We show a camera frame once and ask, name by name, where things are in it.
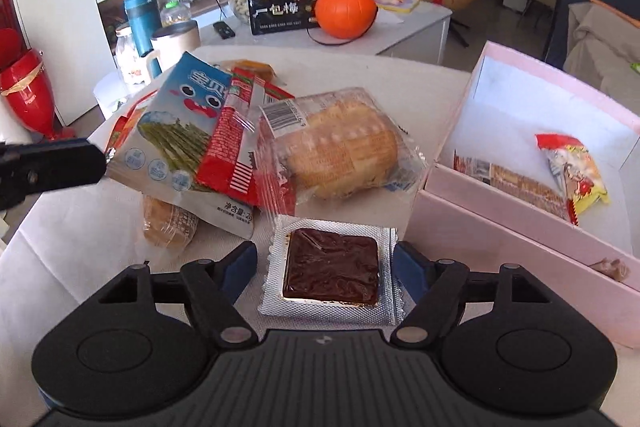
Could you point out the red silver snack pouch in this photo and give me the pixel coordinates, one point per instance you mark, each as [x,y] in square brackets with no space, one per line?
[125,124]

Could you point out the black remote control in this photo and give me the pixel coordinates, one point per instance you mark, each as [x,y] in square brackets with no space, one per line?
[223,29]

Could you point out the red plastic vase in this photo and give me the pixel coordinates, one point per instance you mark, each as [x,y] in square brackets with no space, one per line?
[30,92]

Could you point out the white coffee table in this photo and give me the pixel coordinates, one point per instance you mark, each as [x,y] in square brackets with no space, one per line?
[425,27]

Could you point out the blue thermos bottle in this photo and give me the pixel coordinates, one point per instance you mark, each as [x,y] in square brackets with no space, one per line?
[142,24]

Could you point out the sofa with beige cover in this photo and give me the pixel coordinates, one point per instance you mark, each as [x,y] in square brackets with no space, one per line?
[600,42]

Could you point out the large bread in clear packet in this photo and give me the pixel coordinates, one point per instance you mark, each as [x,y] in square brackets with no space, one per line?
[340,147]

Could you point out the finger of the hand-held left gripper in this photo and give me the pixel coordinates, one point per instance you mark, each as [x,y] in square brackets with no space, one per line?
[55,167]

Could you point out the small green wrapper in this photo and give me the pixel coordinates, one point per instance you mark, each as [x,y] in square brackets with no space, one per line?
[635,68]

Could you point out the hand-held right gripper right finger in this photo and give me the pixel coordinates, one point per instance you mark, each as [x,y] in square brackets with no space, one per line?
[407,268]

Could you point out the black printed box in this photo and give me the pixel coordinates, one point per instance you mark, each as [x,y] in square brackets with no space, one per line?
[285,4]

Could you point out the blue white snack packet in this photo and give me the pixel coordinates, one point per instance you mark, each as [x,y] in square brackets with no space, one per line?
[165,137]

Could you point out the brown snack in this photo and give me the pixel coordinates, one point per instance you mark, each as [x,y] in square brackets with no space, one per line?
[330,267]

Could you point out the brown printed snack packet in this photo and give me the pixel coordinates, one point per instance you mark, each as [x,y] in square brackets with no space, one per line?
[520,187]

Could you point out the long red snack packet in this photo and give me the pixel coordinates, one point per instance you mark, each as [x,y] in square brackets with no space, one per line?
[230,147]

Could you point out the small jar with red label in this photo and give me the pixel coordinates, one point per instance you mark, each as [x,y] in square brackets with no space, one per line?
[127,62]

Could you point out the box clasp tassel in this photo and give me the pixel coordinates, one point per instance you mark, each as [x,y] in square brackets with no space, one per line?
[610,268]

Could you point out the red yellow snack packet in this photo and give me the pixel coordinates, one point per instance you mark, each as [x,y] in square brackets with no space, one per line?
[575,172]

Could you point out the pink gift box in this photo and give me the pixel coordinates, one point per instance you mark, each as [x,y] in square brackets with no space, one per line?
[500,227]

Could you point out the orange pumpkin bucket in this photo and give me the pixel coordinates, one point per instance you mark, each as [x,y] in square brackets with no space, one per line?
[345,12]

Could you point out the small bread in clear packet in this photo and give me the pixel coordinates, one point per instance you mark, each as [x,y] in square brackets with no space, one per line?
[165,222]

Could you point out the green lidded jar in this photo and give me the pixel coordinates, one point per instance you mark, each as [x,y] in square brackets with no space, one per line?
[176,13]

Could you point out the orange snack packet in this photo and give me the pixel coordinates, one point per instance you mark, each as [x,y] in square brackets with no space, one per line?
[257,69]

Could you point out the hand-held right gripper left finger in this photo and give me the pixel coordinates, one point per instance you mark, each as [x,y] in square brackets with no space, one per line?
[241,268]

